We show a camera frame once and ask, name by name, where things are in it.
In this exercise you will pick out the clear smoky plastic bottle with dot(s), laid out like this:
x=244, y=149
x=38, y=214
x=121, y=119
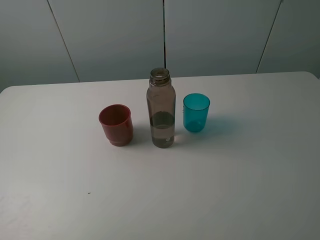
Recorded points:
x=161, y=103

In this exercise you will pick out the teal translucent cup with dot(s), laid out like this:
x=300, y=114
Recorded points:
x=195, y=112

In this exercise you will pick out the red plastic cup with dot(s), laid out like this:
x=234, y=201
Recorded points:
x=116, y=122

